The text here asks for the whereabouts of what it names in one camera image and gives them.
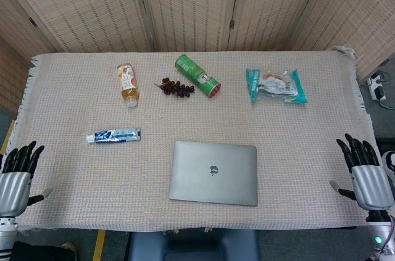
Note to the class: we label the woven folding screen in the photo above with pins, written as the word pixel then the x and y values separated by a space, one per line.
pixel 191 8

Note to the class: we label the teal snack bag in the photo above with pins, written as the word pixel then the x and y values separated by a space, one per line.
pixel 276 85

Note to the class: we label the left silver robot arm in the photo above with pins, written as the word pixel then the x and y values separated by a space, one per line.
pixel 6 233

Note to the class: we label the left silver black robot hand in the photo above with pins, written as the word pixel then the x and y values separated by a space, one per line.
pixel 14 187

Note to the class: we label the dark red grape bunch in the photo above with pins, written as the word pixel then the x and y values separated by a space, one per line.
pixel 177 88

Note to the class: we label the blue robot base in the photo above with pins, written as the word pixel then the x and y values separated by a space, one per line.
pixel 194 247

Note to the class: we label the amber tea plastic bottle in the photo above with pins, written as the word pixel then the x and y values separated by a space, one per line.
pixel 128 83

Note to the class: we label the blue white toothpaste tube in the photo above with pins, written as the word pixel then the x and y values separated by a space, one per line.
pixel 114 135

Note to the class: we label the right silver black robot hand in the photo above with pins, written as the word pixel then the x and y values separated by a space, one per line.
pixel 370 184

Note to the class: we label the silver laptop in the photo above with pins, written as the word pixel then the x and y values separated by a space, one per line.
pixel 213 177

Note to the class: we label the green chips can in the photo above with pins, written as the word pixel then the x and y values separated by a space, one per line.
pixel 197 74

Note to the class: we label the brass screen hinge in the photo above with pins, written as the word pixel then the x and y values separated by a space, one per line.
pixel 32 22
pixel 232 23

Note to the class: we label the white black sneaker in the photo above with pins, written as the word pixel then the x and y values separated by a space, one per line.
pixel 389 165

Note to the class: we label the white power strip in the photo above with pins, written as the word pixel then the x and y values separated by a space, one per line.
pixel 377 86

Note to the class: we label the beige woven tablecloth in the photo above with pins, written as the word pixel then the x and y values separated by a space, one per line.
pixel 92 174

